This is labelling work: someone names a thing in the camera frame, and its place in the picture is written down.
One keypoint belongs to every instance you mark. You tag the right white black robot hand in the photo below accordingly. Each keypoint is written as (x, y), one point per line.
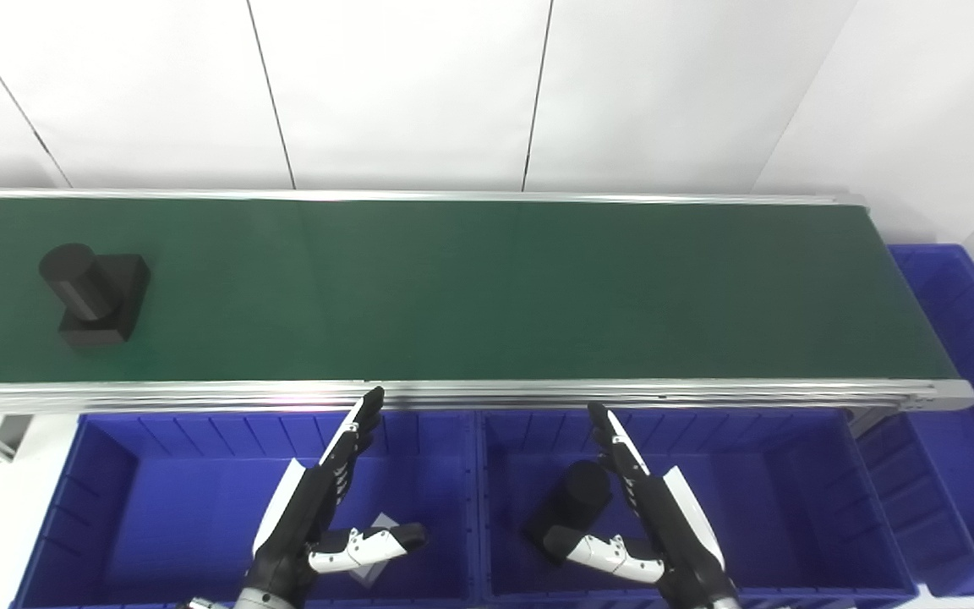
(673, 524)

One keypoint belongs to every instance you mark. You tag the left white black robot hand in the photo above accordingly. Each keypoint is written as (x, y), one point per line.
(309, 507)

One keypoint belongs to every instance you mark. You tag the black cylinder part square base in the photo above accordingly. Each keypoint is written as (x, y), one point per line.
(576, 499)
(98, 292)

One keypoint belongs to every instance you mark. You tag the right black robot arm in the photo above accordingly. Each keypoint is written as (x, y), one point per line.
(715, 603)

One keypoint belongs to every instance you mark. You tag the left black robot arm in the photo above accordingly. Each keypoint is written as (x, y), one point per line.
(259, 601)

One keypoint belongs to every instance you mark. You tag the small grey block part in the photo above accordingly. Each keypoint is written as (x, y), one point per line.
(366, 576)

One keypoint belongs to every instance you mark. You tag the green conveyor belt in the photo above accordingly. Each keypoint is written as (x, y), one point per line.
(538, 394)
(495, 288)

